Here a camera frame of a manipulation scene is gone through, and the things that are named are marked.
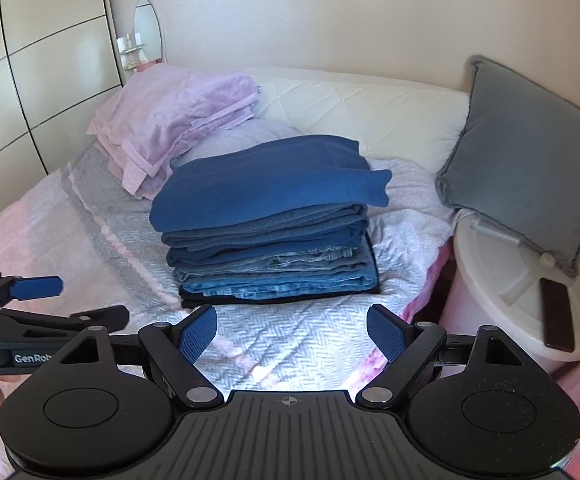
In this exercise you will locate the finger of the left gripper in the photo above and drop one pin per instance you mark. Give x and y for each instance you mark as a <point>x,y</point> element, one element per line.
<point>36,288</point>

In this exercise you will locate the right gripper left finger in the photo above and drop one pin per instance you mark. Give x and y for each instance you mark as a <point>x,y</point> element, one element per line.
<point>172,351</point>

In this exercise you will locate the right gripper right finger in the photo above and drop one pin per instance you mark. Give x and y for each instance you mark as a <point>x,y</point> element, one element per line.
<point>409,350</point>

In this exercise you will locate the navy blue garment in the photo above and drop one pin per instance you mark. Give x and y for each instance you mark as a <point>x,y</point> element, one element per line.
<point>270,178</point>

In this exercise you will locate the pink grey bedspread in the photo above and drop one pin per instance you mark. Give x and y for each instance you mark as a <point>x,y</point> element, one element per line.
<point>291,254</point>

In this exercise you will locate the dark blue folded sweater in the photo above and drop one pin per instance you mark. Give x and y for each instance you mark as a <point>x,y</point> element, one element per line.
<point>298,230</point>

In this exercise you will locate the black remote control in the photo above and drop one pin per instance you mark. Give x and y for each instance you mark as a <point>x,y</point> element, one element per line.
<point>557,320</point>

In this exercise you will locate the lilac folded sheet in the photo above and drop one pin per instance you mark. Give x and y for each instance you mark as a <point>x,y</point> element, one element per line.
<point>163,112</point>

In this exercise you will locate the grey cushion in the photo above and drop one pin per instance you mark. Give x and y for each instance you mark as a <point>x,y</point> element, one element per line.
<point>517,161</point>

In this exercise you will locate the white wardrobe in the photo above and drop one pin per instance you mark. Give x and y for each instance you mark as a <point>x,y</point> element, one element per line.
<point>57,64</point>

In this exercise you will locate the round mirror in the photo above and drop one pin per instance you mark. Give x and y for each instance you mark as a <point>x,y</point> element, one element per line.
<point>147,30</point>

